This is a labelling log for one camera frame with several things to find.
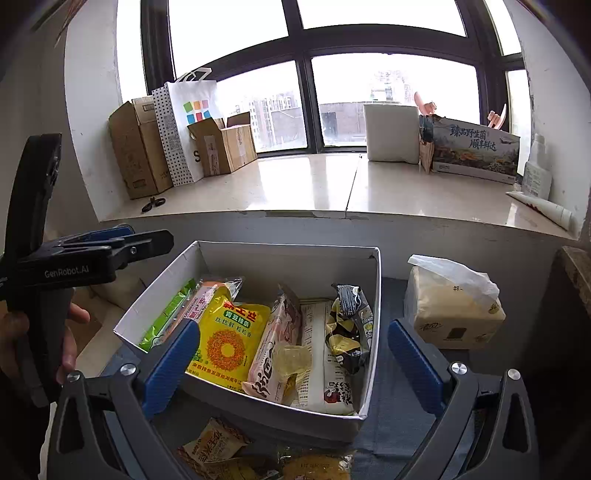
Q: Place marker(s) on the pink white snack packet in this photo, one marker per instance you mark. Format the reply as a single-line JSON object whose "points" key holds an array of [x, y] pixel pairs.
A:
{"points": [[272, 341]]}

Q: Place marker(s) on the dark window frame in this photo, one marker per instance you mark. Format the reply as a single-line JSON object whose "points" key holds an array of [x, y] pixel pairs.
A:
{"points": [[302, 46]]}

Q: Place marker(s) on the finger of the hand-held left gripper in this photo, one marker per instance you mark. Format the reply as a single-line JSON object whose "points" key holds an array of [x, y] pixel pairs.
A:
{"points": [[111, 233], [143, 247]]}

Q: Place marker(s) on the pink orange snack packet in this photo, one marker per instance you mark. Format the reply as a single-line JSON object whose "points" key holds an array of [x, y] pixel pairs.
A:
{"points": [[203, 297]]}

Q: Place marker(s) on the polka dot paper bag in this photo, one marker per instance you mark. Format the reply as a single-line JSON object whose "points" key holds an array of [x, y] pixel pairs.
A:
{"points": [[168, 134]]}

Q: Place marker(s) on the white foam box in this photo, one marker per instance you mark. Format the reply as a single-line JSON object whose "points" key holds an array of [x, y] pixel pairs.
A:
{"points": [[390, 134]]}

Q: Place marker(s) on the person's left hand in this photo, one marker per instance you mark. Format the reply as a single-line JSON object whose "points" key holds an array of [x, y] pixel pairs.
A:
{"points": [[69, 355]]}

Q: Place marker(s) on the speckled stone counter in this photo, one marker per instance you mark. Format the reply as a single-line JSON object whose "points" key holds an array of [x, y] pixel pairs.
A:
{"points": [[579, 272]]}

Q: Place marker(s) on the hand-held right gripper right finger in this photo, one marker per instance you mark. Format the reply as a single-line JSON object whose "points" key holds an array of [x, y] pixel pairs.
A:
{"points": [[415, 369]]}

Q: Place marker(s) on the beige tissue pack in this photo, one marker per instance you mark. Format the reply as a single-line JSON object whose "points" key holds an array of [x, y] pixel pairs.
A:
{"points": [[452, 323]]}

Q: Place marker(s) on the white tube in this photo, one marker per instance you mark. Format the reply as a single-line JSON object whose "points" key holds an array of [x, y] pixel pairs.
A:
{"points": [[545, 210]]}

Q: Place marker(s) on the yellow printed snack packet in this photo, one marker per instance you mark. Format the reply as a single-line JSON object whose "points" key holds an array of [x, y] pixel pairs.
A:
{"points": [[214, 445]]}

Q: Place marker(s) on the landscape print gift box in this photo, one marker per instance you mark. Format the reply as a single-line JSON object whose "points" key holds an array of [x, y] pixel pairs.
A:
{"points": [[471, 147]]}

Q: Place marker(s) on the white plastic bottle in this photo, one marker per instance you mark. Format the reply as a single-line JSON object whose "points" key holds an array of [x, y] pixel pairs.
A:
{"points": [[536, 173]]}

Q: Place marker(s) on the long green white snack packet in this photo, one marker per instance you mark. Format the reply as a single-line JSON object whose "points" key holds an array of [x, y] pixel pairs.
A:
{"points": [[166, 316]]}

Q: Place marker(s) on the white paper bag coloured squares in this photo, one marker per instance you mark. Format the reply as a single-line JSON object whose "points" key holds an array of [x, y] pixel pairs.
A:
{"points": [[198, 92]]}

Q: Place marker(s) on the pale clear snack packet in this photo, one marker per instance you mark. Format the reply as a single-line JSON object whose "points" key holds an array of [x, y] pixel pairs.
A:
{"points": [[291, 360]]}

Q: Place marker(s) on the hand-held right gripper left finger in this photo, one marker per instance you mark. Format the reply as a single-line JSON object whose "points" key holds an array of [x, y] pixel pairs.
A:
{"points": [[171, 364]]}

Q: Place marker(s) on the small open cardboard box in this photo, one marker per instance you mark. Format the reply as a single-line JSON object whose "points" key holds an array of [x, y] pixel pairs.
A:
{"points": [[233, 147]]}

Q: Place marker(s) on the tall cardboard box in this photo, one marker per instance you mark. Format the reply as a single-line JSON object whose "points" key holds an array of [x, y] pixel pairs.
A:
{"points": [[136, 152]]}

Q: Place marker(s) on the black scissors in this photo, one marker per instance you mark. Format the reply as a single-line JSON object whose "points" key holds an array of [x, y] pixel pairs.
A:
{"points": [[152, 205]]}

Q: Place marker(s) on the tall white snack packet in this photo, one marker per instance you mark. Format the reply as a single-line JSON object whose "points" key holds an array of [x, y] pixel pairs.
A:
{"points": [[323, 383]]}

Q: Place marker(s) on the marble windowsill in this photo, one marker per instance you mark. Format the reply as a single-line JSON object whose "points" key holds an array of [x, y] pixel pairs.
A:
{"points": [[300, 184]]}

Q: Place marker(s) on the black and yellow snack packet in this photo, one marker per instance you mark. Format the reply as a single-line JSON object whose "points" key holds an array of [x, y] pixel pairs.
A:
{"points": [[348, 323]]}

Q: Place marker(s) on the white storage box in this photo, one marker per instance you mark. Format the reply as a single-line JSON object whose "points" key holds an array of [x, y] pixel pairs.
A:
{"points": [[277, 417]]}

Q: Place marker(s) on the pink hook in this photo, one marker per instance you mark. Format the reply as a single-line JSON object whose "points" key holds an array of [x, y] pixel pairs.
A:
{"points": [[425, 104], [497, 117]]}

